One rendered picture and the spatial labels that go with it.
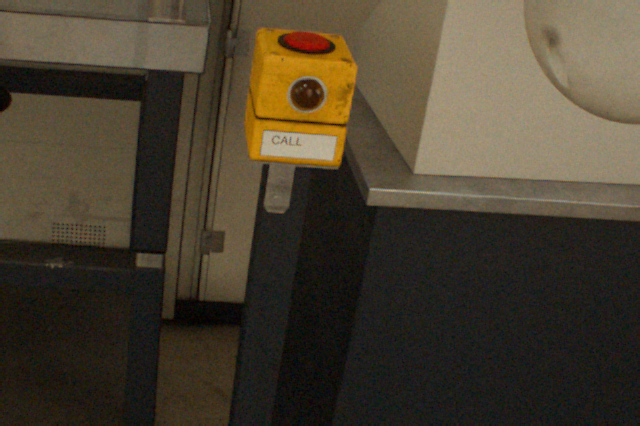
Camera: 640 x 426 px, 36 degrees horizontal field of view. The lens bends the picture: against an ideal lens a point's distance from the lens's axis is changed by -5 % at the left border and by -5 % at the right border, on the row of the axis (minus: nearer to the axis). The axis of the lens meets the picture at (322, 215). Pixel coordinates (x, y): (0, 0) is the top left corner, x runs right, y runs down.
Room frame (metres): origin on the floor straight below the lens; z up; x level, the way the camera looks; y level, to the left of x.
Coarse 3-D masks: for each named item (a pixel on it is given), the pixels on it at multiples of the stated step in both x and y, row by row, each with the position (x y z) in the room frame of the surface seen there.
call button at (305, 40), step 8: (296, 32) 0.85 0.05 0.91; (304, 32) 0.85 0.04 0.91; (288, 40) 0.83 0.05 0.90; (296, 40) 0.83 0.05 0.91; (304, 40) 0.83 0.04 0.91; (312, 40) 0.84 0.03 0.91; (320, 40) 0.84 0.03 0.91; (304, 48) 0.82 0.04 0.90; (312, 48) 0.82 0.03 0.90; (320, 48) 0.83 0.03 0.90
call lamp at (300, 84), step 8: (296, 80) 0.80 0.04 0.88; (304, 80) 0.80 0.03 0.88; (312, 80) 0.80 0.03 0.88; (320, 80) 0.80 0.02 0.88; (288, 88) 0.80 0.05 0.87; (296, 88) 0.79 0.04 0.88; (304, 88) 0.79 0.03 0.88; (312, 88) 0.79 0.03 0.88; (320, 88) 0.80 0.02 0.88; (288, 96) 0.80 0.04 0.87; (296, 96) 0.79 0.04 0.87; (304, 96) 0.79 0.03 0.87; (312, 96) 0.79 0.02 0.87; (320, 96) 0.79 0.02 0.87; (296, 104) 0.79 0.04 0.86; (304, 104) 0.79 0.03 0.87; (312, 104) 0.79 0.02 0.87; (320, 104) 0.80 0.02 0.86; (304, 112) 0.80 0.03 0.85; (312, 112) 0.80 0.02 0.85
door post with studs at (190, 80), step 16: (192, 80) 1.68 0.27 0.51; (192, 96) 1.68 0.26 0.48; (192, 112) 1.68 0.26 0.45; (176, 160) 1.68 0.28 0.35; (176, 176) 1.68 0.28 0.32; (176, 192) 1.68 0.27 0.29; (176, 208) 1.68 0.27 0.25; (176, 224) 1.68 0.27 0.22; (176, 240) 1.68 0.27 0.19; (176, 256) 1.68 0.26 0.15; (176, 272) 1.68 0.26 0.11
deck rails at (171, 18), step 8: (152, 0) 1.06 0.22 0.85; (160, 0) 1.06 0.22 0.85; (168, 0) 1.06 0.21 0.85; (176, 0) 1.07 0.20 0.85; (184, 0) 1.07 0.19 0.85; (152, 8) 1.03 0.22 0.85; (160, 8) 1.03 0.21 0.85; (168, 8) 1.04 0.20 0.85; (176, 8) 1.04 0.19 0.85; (184, 8) 1.04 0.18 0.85; (152, 16) 1.00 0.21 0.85; (160, 16) 1.00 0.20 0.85; (168, 16) 1.01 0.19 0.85; (176, 16) 1.01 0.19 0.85; (184, 16) 1.02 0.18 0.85
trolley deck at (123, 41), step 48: (0, 0) 0.99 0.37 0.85; (48, 0) 1.02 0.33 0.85; (96, 0) 1.04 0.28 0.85; (144, 0) 1.06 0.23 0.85; (192, 0) 1.09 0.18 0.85; (0, 48) 0.96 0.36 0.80; (48, 48) 0.97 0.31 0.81; (96, 48) 0.98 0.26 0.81; (144, 48) 1.00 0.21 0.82; (192, 48) 1.01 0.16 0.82
